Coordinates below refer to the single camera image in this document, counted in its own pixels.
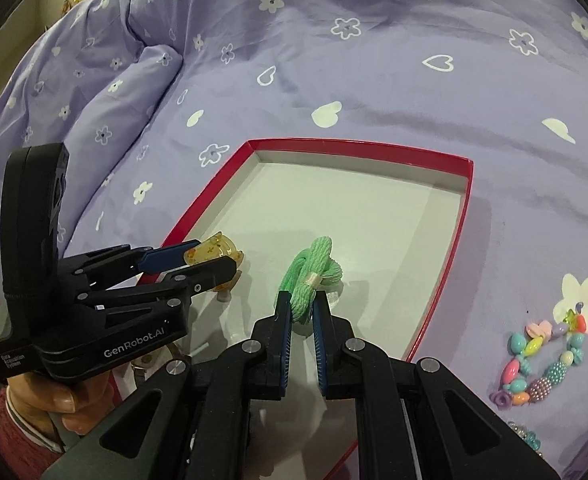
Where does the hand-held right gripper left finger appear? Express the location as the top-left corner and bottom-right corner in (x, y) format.
(38, 290), (295, 480)

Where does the red shallow box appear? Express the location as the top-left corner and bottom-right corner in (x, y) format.
(118, 139), (475, 480)

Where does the yellow hair claw clip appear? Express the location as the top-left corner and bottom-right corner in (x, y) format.
(184, 231), (247, 301)

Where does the green hair tie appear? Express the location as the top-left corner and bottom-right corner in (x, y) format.
(276, 236), (345, 325)

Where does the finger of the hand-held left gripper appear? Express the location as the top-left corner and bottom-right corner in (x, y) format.
(61, 244), (199, 276)
(76, 259), (239, 312)

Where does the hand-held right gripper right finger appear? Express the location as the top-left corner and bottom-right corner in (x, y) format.
(311, 294), (562, 480)

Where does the purple floral blanket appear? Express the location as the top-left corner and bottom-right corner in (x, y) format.
(0, 0), (588, 480)

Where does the crystal bead bracelet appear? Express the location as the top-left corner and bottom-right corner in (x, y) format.
(506, 421), (545, 453)

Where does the colourful bead bracelet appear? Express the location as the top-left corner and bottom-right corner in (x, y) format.
(491, 310), (587, 408)

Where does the person's left hand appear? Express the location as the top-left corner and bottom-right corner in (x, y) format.
(6, 372), (119, 436)

